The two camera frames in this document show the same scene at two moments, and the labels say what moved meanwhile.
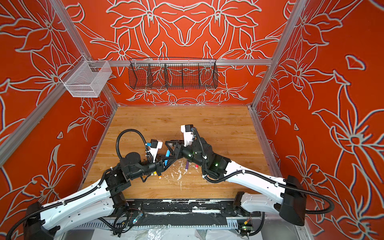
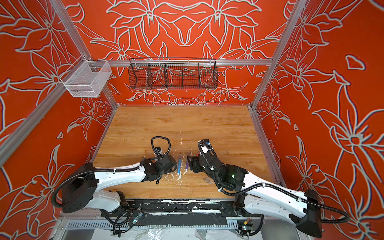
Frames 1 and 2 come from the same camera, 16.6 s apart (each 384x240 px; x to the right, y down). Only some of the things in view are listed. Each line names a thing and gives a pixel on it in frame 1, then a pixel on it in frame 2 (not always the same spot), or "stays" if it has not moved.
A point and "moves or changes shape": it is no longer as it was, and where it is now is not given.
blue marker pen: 167,154 moves or changes shape
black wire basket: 172,73 stays
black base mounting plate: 227,208 stays
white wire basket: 86,78 stays
